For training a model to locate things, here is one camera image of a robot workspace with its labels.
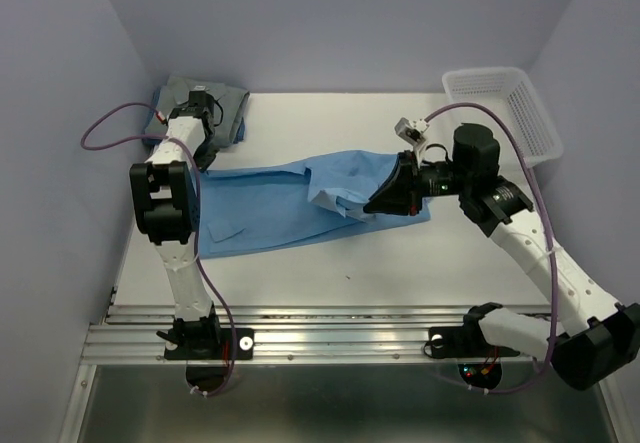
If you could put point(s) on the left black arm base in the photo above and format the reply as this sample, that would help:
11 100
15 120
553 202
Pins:
207 349

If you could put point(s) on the aluminium rail frame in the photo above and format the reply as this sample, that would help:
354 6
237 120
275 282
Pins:
338 351

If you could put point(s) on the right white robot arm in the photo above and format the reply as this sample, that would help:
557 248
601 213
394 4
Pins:
589 334

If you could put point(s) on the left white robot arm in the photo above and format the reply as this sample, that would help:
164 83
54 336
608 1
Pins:
165 193

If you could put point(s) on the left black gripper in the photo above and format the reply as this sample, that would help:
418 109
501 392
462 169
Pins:
202 162

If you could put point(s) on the folded grey shirt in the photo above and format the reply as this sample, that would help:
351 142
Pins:
182 83

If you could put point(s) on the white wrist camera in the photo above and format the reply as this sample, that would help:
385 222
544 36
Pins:
162 118
414 132

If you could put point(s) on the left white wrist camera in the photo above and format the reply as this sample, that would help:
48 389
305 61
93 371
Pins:
162 118

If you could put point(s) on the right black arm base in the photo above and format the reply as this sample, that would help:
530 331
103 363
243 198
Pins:
458 342

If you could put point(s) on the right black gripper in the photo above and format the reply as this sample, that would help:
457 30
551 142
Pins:
402 193

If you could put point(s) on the white plastic basket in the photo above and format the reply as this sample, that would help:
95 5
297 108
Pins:
509 93

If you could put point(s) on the light blue long sleeve shirt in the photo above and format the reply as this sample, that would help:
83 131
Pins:
318 199

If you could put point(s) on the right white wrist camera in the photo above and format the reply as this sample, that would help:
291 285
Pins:
414 132

